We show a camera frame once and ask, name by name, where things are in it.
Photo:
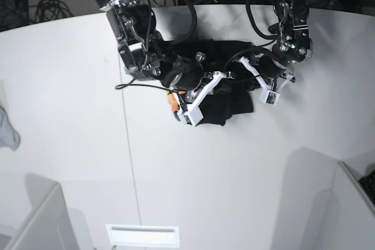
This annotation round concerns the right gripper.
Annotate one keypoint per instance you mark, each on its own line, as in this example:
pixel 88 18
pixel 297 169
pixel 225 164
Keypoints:
pixel 184 75

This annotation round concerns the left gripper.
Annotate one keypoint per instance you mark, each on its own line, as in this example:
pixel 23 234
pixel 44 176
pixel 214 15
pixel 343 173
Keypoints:
pixel 269 70

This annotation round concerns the dark navy T-shirt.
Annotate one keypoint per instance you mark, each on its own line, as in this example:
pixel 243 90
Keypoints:
pixel 229 97

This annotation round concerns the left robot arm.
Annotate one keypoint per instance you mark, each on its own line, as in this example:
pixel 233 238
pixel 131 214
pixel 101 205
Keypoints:
pixel 292 44

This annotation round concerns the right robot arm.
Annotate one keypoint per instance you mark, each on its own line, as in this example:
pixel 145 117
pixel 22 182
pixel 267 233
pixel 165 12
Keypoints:
pixel 140 45

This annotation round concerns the black keyboard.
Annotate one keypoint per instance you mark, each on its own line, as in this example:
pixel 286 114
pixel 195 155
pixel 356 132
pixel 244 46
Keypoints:
pixel 368 185

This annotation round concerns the right grey bin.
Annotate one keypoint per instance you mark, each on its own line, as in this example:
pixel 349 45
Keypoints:
pixel 341 217

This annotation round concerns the grey bin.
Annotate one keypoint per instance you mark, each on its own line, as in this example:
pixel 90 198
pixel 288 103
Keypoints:
pixel 341 217
pixel 48 226

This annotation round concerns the white slotted tray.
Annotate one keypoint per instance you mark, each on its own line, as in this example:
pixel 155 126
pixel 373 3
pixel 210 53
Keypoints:
pixel 143 236

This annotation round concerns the grey cloth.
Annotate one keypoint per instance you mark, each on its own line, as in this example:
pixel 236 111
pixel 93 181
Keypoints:
pixel 9 137

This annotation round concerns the left grey bin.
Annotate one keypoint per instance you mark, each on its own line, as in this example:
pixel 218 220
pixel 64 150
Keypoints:
pixel 48 226

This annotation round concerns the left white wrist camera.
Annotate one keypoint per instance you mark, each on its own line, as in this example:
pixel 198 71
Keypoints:
pixel 269 97

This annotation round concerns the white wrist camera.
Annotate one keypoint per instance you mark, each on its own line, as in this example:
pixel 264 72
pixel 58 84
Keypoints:
pixel 190 117
pixel 269 97

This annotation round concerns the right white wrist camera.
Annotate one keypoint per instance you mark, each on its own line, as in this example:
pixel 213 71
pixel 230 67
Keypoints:
pixel 190 117

